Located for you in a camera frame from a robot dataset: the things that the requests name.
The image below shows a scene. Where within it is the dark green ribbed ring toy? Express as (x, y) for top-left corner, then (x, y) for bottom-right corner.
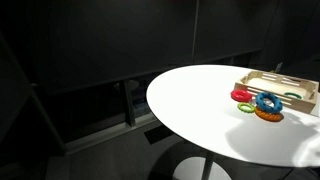
(283, 91), (303, 100)

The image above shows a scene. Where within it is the light wooden slatted tray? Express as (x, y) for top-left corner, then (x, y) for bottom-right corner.
(234, 70), (319, 114)

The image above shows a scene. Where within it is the red ribbed ring toy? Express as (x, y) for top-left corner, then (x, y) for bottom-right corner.
(230, 89), (253, 103)

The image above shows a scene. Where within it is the light green bumpy ring toy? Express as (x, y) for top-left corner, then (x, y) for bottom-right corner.
(236, 102), (256, 114)

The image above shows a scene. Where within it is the blue dotted ring toy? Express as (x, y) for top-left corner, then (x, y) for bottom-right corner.
(255, 91), (284, 115)

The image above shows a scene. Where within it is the orange ribbed ring toy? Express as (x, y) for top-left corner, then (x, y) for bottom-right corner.
(254, 105), (285, 123)

